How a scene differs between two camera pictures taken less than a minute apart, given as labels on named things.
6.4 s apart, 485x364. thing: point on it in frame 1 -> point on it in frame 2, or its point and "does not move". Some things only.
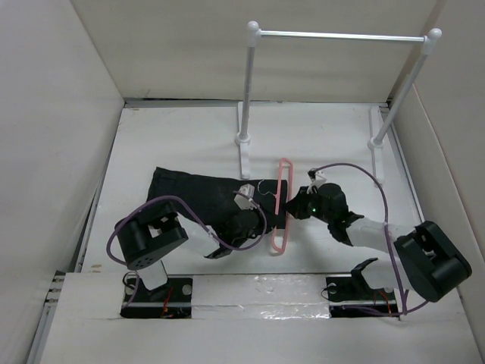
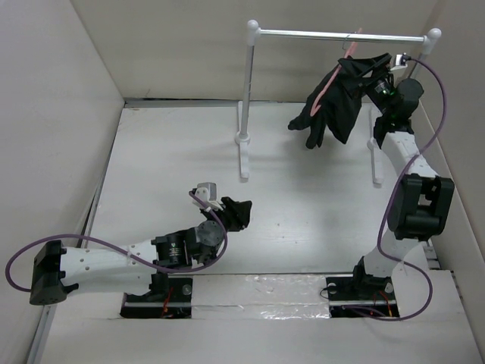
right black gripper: (298, 202) -> (367, 86)
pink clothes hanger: (289, 205) -> (345, 60)
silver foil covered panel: (260, 296) does not move
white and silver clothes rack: (377, 141) does not move
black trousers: (249, 210) -> (339, 108)
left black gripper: (258, 218) -> (236, 209)
